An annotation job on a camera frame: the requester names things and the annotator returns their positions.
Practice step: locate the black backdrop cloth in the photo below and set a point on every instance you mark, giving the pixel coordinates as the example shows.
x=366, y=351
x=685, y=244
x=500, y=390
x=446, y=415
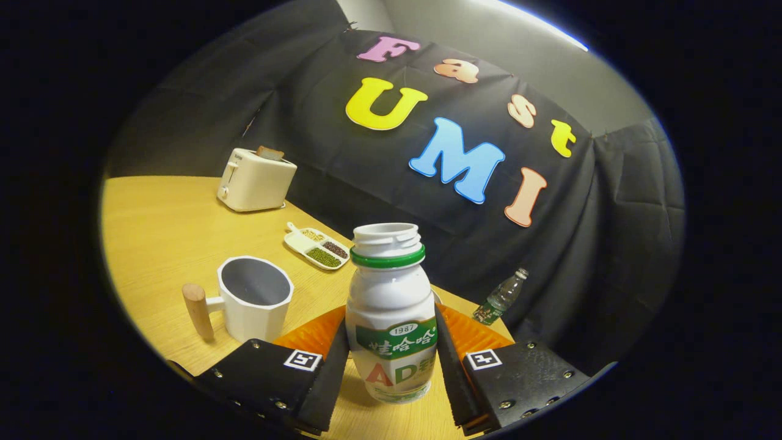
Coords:
x=366, y=183

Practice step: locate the brown toast slice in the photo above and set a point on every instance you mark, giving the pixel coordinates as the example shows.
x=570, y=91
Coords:
x=270, y=153

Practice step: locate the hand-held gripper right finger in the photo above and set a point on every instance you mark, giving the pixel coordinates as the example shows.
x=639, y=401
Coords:
x=452, y=385

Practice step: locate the white juice bottle green label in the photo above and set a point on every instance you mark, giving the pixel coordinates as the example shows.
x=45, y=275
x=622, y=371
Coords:
x=391, y=299

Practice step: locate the white divided tray with beans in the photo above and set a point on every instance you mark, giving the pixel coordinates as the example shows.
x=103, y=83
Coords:
x=299, y=242

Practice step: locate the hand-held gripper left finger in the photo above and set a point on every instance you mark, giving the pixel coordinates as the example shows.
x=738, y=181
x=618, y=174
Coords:
x=327, y=391

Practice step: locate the cream toaster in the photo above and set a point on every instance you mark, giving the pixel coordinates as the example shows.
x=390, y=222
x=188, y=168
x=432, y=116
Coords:
x=253, y=183

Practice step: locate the wooden table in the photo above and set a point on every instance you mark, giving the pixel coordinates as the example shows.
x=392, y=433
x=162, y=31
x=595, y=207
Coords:
x=165, y=226

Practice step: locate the clear plastic water bottle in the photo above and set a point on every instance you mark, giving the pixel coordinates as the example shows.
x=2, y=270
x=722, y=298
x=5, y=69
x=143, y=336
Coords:
x=498, y=300

